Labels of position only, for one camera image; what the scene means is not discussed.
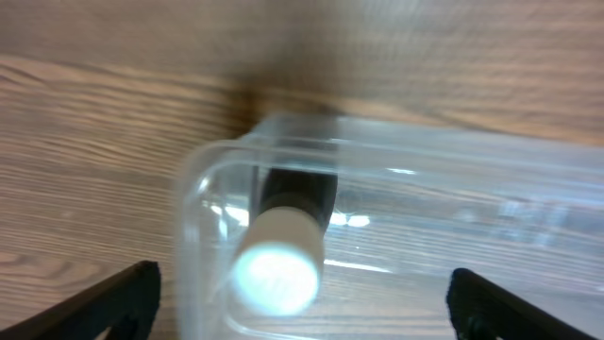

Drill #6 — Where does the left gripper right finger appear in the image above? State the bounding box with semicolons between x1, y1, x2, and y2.
445;268;596;340

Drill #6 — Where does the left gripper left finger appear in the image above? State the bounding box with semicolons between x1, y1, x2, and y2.
1;261;161;340

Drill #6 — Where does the dark bottle white cap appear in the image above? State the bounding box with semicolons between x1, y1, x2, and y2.
230;168;338;316

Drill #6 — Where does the clear plastic container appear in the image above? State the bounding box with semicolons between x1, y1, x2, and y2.
176;116;603;339

